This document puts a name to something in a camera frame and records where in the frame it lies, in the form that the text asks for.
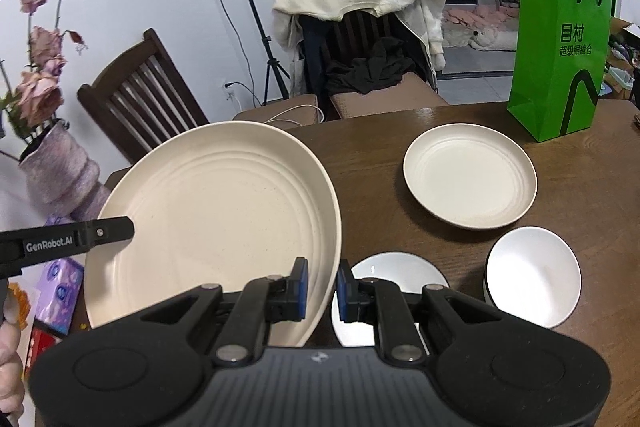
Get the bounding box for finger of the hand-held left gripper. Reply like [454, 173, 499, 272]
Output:
[75, 216, 136, 254]

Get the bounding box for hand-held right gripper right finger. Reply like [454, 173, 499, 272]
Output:
[336, 259, 503, 365]

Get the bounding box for cream plate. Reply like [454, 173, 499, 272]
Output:
[403, 123, 538, 229]
[84, 121, 343, 348]

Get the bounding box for green paper bag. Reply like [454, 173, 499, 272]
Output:
[507, 0, 613, 143]

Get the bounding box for person's left hand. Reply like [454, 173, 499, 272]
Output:
[0, 321, 27, 426]

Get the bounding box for white plush toy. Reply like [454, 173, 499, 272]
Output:
[467, 29, 501, 52]

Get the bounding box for pink cloth pile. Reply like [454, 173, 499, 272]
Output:
[444, 4, 521, 32]

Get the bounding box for white bowl with black rim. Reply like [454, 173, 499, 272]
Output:
[331, 251, 451, 348]
[483, 226, 582, 330]

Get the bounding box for brown seat cushion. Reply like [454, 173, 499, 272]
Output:
[327, 72, 451, 120]
[232, 94, 321, 130]

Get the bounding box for red box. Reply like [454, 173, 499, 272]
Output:
[27, 324, 63, 375]

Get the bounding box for navy garment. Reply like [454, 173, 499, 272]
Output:
[298, 14, 331, 100]

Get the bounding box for purple tissue pack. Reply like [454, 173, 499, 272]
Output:
[34, 257, 85, 337]

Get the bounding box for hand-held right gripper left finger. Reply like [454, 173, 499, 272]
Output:
[140, 257, 308, 365]

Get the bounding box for pink textured vase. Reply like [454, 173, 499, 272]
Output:
[19, 119, 111, 223]

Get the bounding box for bunch of dried pink roses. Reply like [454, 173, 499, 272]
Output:
[0, 0, 108, 142]

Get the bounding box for black clothes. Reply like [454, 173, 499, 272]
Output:
[325, 37, 416, 96]

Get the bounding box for dark wooden chair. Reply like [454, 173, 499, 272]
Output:
[300, 9, 431, 98]
[76, 28, 211, 165]

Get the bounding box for white cable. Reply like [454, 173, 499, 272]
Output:
[264, 104, 326, 126]

